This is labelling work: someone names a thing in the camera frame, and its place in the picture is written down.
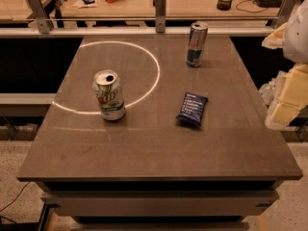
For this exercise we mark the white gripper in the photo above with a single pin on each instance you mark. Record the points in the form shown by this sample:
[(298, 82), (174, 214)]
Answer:
[(296, 38)]

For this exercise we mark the left metal rail bracket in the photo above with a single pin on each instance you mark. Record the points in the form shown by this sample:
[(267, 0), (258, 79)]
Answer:
[(45, 25)]

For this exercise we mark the blue silver Red Bull can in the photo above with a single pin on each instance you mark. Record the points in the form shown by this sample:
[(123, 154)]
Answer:
[(197, 38)]

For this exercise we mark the green white 7up can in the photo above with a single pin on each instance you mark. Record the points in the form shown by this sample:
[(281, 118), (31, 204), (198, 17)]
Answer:
[(107, 89)]

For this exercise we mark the right metal rail bracket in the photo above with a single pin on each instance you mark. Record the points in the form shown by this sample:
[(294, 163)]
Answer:
[(284, 13)]

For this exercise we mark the dark blue snack bar wrapper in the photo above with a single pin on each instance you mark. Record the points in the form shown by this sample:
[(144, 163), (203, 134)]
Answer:
[(192, 108)]

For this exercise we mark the metal rail bracket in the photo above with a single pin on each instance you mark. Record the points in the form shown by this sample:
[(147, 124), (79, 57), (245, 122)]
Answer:
[(160, 15), (45, 25), (284, 13)]

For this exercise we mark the middle metal rail bracket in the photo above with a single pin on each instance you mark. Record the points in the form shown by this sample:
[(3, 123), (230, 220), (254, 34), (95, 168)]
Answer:
[(160, 15)]

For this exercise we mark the black mesh pen cup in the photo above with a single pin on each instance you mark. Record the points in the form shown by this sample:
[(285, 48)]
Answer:
[(224, 5)]

